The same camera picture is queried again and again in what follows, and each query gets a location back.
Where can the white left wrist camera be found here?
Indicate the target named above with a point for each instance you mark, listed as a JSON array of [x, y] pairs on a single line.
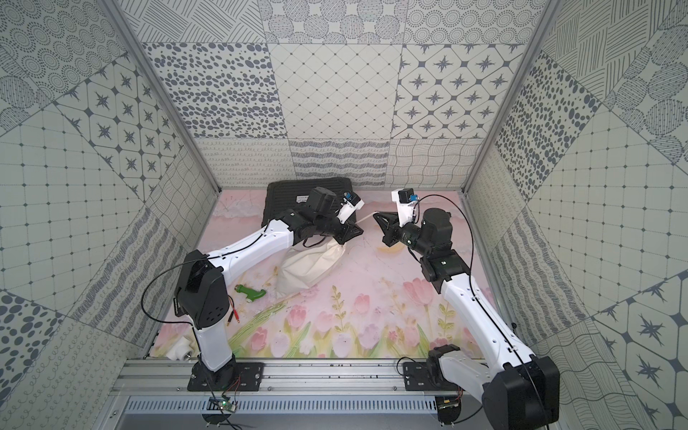
[[351, 203]]

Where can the black plastic tool case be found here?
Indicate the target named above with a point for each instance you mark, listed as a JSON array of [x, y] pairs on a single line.
[[287, 194]]

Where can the red black clip leads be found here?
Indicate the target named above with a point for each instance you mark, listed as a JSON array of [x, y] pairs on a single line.
[[233, 317]]

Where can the white plastic fitting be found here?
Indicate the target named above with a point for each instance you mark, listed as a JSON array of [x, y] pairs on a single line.
[[182, 350]]

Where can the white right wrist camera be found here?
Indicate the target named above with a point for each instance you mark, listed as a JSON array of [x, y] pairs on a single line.
[[406, 202]]

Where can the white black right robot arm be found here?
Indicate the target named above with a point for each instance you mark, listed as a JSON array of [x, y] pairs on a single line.
[[517, 388]]

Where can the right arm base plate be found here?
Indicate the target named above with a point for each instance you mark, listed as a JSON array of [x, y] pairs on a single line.
[[418, 378]]

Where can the green plastic tool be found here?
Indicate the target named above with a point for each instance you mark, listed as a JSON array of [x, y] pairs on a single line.
[[251, 295]]

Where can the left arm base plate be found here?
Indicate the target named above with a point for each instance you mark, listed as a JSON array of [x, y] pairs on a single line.
[[234, 376]]

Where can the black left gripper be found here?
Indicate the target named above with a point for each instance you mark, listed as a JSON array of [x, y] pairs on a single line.
[[338, 226]]

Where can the aluminium mounting rail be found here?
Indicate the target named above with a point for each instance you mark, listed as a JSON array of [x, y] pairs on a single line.
[[289, 387]]

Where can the cream cloth drawstring bag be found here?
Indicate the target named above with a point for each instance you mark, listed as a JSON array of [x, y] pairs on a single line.
[[303, 269]]

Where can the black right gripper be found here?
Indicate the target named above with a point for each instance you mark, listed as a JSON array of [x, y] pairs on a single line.
[[390, 226]]

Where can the small circuit board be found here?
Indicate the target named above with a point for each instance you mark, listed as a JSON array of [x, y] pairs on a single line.
[[222, 405]]

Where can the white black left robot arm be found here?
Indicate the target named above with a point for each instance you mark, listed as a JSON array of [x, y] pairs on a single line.
[[202, 288]]

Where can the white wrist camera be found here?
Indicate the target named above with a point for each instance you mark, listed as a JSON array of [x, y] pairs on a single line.
[[406, 202], [351, 203]]

